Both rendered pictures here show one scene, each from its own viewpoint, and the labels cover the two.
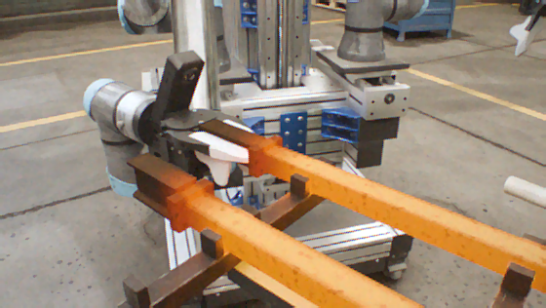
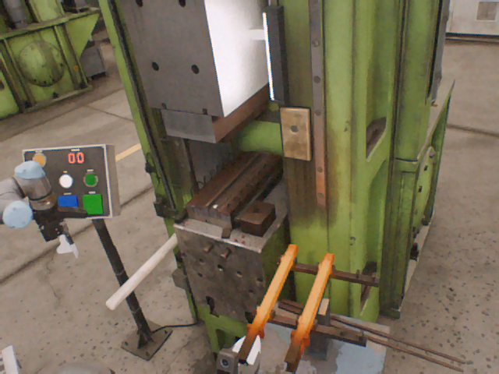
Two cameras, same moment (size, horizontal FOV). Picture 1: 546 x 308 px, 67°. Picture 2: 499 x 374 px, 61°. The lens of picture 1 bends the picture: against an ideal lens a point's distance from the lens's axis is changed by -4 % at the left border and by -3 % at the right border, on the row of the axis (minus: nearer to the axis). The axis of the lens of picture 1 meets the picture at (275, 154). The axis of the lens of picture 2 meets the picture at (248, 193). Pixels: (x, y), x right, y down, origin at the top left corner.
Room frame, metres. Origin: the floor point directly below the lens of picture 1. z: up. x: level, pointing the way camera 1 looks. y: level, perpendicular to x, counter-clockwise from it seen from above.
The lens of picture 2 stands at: (0.56, 0.72, 1.88)
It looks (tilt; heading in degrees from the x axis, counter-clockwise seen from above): 34 degrees down; 257
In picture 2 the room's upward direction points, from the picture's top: 9 degrees counter-clockwise
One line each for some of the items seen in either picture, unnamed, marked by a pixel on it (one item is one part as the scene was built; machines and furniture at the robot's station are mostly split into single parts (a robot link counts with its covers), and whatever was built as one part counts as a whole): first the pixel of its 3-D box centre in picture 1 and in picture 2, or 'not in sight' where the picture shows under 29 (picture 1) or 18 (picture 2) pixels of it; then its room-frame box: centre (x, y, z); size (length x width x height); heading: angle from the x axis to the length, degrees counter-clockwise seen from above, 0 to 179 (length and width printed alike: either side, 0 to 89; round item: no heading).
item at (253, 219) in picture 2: not in sight; (258, 218); (0.27, -0.44, 0.95); 0.12 x 0.08 x 0.06; 42
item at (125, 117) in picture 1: (144, 118); not in sight; (0.59, 0.20, 0.92); 0.08 x 0.05 x 0.08; 139
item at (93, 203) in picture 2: not in sight; (93, 204); (0.83, -0.73, 1.01); 0.07 x 0.05 x 0.07; 157
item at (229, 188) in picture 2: not in sight; (241, 178); (0.26, -0.65, 0.99); 0.42 x 0.05 x 0.01; 42
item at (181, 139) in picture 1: (193, 138); (249, 366); (0.48, 0.10, 0.94); 0.09 x 0.05 x 0.02; 46
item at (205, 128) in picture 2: not in sight; (223, 100); (0.28, -0.67, 1.32); 0.42 x 0.20 x 0.10; 42
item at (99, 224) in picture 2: not in sight; (118, 268); (0.86, -0.89, 0.54); 0.04 x 0.04 x 1.08; 42
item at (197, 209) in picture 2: not in sight; (237, 184); (0.28, -0.67, 0.96); 0.42 x 0.20 x 0.09; 42
